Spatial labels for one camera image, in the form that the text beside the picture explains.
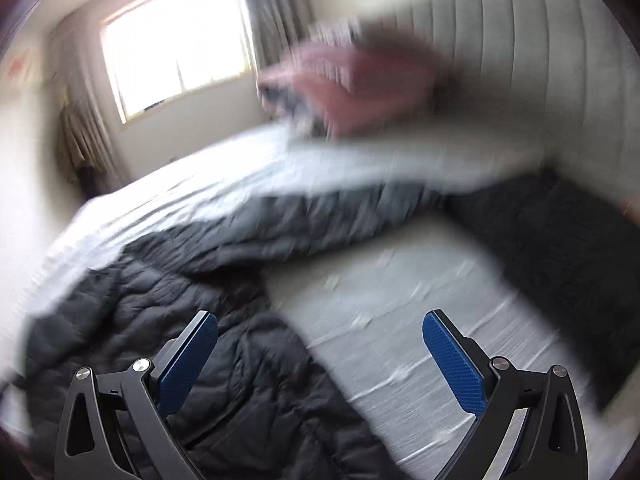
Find black puffer jacket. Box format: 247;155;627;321
18;182;442;479

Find pink grey folded quilt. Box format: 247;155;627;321
256;20;449;140

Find black fuzzy garment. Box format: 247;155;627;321
442;166;639;411

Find grey white bedspread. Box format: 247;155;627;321
0;123;616;480

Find beige hanging clothes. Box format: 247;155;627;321
55;96;117;191

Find grey padded headboard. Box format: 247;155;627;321
372;0;639;184

